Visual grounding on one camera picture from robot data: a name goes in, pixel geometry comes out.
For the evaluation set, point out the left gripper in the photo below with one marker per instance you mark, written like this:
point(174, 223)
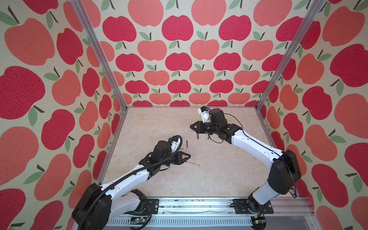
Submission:
point(178, 157)

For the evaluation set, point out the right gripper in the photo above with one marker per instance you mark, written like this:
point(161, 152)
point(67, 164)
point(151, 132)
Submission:
point(198, 129)

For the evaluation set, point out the pink pen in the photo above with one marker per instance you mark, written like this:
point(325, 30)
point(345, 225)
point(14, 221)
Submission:
point(187, 151)

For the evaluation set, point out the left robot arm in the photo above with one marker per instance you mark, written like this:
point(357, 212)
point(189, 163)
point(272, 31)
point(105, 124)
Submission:
point(99, 204)

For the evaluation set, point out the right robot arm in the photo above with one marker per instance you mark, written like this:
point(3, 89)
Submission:
point(283, 165)

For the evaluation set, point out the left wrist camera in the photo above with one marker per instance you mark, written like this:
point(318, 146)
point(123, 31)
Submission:
point(175, 143)

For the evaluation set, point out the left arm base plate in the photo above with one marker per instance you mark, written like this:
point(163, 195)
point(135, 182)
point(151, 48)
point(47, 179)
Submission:
point(147, 206)

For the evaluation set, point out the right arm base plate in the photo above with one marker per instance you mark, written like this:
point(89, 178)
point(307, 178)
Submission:
point(244, 206)

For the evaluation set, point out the white slotted cable duct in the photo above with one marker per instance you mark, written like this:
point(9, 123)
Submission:
point(183, 221)

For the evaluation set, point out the aluminium front rail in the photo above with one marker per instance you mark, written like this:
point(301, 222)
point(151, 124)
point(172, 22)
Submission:
point(197, 206)

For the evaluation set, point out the left aluminium corner post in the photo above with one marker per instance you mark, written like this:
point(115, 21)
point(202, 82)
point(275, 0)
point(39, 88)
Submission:
point(99, 51)

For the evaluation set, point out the aluminium corner post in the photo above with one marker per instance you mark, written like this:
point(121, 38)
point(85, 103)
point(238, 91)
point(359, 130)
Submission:
point(99, 51)
point(307, 21)

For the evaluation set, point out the right aluminium corner post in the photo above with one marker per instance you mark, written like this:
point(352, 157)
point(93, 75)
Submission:
point(307, 21)

